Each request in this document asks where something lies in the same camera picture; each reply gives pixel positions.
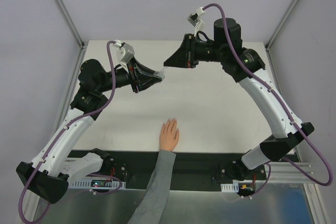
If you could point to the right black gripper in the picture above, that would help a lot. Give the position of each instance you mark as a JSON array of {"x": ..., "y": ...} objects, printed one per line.
[{"x": 189, "y": 51}]

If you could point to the mannequin hand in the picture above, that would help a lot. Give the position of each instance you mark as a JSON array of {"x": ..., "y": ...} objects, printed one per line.
[{"x": 169, "y": 135}]

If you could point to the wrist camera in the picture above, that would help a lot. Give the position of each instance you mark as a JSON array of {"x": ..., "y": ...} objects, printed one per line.
[
  {"x": 196, "y": 21},
  {"x": 125, "y": 53}
]

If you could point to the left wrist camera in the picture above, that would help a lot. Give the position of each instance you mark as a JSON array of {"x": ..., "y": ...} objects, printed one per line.
[{"x": 125, "y": 53}]

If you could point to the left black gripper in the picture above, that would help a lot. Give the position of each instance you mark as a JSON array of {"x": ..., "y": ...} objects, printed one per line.
[{"x": 134, "y": 76}]

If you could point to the left white cable duct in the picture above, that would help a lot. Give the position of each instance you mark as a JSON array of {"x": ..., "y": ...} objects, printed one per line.
[{"x": 92, "y": 183}]

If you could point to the aluminium frame post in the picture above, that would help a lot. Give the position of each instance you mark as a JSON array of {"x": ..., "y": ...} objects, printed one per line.
[
  {"x": 69, "y": 22},
  {"x": 281, "y": 24}
]

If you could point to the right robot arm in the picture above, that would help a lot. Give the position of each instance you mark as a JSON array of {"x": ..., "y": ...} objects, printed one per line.
[{"x": 285, "y": 131}]

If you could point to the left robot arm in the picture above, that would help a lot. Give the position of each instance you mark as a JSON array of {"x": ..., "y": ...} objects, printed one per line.
[{"x": 47, "y": 175}]

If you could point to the clear nail polish bottle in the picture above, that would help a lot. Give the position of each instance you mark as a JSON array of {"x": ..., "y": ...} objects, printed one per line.
[{"x": 160, "y": 74}]

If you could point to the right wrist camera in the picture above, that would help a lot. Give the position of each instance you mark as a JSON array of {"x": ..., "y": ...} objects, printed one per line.
[{"x": 196, "y": 21}]

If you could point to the grey sleeved forearm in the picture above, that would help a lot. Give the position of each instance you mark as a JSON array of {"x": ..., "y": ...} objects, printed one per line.
[{"x": 157, "y": 192}]

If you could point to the left aluminium frame post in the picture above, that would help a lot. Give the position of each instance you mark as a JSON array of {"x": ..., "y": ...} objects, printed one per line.
[{"x": 69, "y": 22}]

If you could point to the white cable duct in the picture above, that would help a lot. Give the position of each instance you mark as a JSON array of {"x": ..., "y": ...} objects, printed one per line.
[
  {"x": 230, "y": 188},
  {"x": 92, "y": 183}
]

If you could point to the right aluminium frame post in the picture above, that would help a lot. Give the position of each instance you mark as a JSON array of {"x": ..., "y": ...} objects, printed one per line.
[{"x": 281, "y": 24}]

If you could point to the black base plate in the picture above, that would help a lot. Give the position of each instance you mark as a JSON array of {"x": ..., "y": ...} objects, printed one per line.
[{"x": 191, "y": 171}]

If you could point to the right white cable duct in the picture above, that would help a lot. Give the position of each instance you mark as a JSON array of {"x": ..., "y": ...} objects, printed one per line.
[{"x": 230, "y": 188}]

